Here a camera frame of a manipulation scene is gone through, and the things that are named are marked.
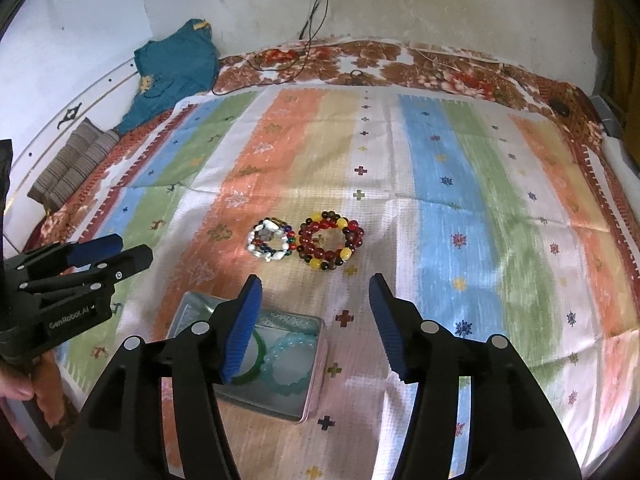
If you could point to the silver metal tin box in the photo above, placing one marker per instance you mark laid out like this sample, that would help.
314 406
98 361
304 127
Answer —
280 405

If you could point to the white cloth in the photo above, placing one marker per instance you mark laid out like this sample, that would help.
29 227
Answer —
622 157

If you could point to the brown striped cushion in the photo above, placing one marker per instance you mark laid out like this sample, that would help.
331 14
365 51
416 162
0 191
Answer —
75 160

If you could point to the green bangle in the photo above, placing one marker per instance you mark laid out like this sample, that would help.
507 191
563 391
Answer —
267 355

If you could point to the striped pastel blanket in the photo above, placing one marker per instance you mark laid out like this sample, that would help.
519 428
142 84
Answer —
450 185

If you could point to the yellow-brown curtain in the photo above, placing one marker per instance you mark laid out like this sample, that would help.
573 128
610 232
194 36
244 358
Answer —
615 35

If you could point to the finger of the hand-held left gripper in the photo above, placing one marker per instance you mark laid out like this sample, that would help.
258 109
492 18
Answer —
127 262
97 249

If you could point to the person's left hand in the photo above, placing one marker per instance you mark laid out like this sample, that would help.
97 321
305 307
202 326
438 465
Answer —
15 385

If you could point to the small black object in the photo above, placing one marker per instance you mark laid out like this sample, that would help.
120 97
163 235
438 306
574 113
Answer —
560 108

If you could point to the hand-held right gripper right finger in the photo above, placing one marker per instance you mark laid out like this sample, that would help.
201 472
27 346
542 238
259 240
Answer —
387 325

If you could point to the grey plastic object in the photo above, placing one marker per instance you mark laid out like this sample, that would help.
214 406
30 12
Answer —
607 112

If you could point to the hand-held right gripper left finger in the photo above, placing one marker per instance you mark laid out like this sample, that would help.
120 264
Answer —
244 325

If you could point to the teal garment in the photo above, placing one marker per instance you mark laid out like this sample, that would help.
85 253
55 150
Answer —
170 65

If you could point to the white bed headboard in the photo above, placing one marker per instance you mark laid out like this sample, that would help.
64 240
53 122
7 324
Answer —
40 145

